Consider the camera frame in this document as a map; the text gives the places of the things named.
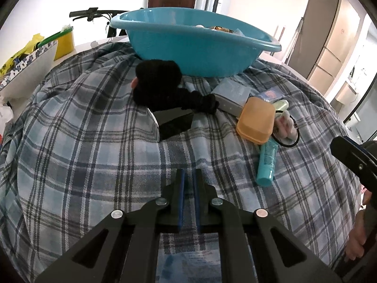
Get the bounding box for white pink cotton pad pack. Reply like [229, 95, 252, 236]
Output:
[273, 111, 298, 142]

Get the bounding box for black hair tie ring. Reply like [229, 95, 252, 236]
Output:
[270, 109, 301, 148]

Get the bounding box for black fuzzy scrunchie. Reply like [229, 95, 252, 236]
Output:
[131, 59, 219, 115]

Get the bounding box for person's right hand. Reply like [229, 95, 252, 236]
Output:
[344, 188, 373, 261]

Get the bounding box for teal cosmetic tube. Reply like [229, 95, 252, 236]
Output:
[256, 139, 279, 187]

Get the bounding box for light green tube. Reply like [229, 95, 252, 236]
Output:
[273, 99, 289, 112]

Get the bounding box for blue pink wet-wipe pack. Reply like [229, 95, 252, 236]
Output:
[256, 88, 284, 103]

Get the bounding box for orange plastic soap box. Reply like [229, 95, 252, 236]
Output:
[236, 96, 275, 145]

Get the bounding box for blue plaid tablecloth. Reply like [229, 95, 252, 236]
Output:
[1, 43, 361, 282]

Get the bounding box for beige refrigerator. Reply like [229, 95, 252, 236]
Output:
[288, 0, 361, 95]

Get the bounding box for black small box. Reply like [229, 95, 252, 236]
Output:
[148, 108, 194, 142]

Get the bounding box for grey-blue tissue pack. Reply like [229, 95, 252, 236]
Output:
[212, 78, 251, 118]

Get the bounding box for blue plastic basin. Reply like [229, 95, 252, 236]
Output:
[110, 7, 282, 77]

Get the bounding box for white blue floral tray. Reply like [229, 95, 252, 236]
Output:
[1, 40, 58, 100]

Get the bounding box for yellow container green lid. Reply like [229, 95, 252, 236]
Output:
[37, 26, 74, 60]

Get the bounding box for yellow plastic bag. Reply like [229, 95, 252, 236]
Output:
[1, 34, 44, 75]

